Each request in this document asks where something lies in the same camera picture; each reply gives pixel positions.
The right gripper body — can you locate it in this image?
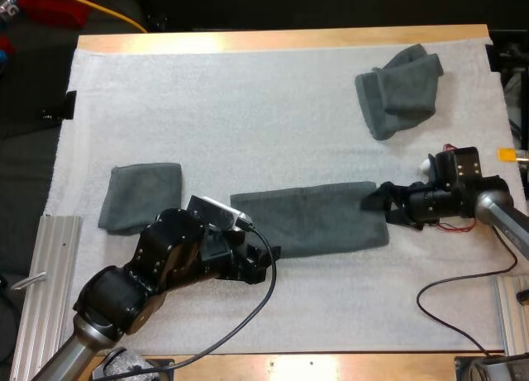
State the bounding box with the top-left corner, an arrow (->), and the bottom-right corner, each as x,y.
385,181 -> 456,231

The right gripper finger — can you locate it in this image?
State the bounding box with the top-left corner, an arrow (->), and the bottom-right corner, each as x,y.
360,181 -> 393,213

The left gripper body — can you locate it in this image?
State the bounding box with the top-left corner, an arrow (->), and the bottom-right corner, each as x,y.
197,227 -> 283,286

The dark grey-green towel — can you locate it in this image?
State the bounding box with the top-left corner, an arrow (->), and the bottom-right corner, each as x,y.
229,180 -> 391,260

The folded grey-green towel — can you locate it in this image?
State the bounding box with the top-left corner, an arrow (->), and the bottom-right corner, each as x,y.
97,162 -> 183,236

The orange clip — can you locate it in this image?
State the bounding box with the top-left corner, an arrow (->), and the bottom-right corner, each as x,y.
497,146 -> 529,164

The small silver metal lever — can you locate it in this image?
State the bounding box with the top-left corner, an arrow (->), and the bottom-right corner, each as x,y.
9,270 -> 47,292

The dark clamp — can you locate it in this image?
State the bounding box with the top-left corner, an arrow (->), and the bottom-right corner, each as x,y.
40,89 -> 79,121

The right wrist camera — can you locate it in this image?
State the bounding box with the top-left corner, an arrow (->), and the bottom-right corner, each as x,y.
417,157 -> 437,179

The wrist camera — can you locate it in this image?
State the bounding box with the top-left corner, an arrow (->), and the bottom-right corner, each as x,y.
185,194 -> 255,236
417,157 -> 437,179

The thin black cable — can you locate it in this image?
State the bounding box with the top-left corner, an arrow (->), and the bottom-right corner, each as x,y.
416,226 -> 519,355
102,221 -> 279,376

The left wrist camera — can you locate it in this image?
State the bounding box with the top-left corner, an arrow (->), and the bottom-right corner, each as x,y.
185,194 -> 255,236

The ribbed aluminium rail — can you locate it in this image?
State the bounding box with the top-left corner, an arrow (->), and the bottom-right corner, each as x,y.
10,215 -> 84,381
493,273 -> 529,357

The black arm mount base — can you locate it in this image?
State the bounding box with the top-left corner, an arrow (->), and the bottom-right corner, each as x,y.
453,353 -> 529,381

